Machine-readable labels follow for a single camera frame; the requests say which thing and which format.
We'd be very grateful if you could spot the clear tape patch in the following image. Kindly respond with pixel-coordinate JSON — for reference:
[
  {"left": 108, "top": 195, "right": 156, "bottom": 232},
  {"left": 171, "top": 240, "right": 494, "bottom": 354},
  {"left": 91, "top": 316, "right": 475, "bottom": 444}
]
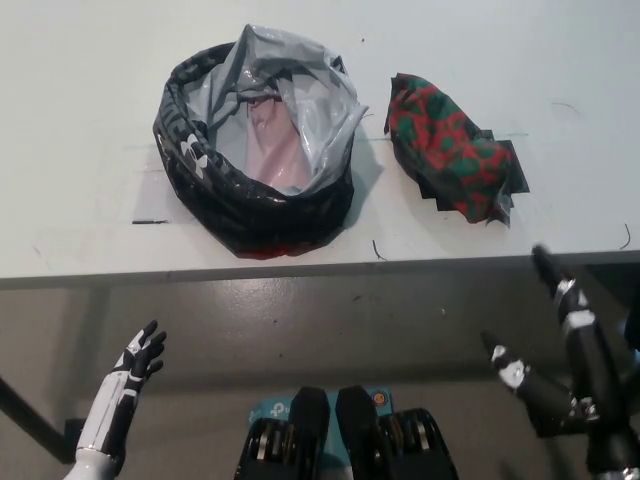
[{"left": 122, "top": 144, "right": 174, "bottom": 225}]

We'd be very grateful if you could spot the black plastic shopping bag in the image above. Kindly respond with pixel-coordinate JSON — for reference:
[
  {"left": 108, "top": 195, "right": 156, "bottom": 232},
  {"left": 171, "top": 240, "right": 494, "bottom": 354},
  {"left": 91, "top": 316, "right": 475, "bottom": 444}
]
[{"left": 151, "top": 23, "right": 370, "bottom": 261}]

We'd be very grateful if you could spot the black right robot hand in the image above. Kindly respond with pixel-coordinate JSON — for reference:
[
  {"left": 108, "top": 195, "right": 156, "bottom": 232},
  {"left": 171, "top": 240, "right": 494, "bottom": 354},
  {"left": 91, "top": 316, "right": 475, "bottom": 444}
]
[{"left": 479, "top": 243, "right": 640, "bottom": 480}]

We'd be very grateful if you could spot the red green patterned cloth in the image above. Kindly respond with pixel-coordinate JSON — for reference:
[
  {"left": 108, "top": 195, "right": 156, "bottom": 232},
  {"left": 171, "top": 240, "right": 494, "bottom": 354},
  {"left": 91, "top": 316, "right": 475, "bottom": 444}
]
[{"left": 385, "top": 72, "right": 516, "bottom": 226}]

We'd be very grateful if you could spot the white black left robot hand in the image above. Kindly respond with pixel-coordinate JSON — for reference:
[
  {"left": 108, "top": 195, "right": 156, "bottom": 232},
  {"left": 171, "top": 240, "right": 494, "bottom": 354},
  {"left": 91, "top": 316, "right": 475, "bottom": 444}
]
[{"left": 74, "top": 319, "right": 169, "bottom": 459}]

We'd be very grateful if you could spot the black table leg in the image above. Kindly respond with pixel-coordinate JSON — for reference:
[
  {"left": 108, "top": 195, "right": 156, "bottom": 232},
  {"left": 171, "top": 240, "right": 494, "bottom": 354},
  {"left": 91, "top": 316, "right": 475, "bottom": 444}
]
[{"left": 0, "top": 374, "right": 69, "bottom": 464}]

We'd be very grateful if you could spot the black tape patch on table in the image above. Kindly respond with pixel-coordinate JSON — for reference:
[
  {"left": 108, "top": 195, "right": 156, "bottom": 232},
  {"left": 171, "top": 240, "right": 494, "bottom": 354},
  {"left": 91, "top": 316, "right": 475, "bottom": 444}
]
[{"left": 383, "top": 74, "right": 532, "bottom": 229}]

